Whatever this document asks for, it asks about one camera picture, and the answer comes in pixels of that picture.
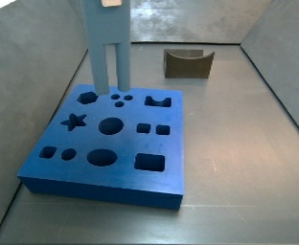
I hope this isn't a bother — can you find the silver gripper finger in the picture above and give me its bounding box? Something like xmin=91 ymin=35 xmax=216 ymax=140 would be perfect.
xmin=101 ymin=0 xmax=122 ymax=8

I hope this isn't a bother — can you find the light blue square-circle object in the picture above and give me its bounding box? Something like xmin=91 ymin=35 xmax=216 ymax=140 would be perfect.
xmin=81 ymin=0 xmax=130 ymax=95

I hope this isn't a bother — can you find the black curved regrasp stand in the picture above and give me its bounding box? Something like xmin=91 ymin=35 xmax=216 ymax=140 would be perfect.
xmin=164 ymin=49 xmax=214 ymax=78

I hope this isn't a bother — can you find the dark blue foam fixture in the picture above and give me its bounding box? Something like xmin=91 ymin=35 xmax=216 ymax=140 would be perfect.
xmin=16 ymin=84 xmax=184 ymax=210

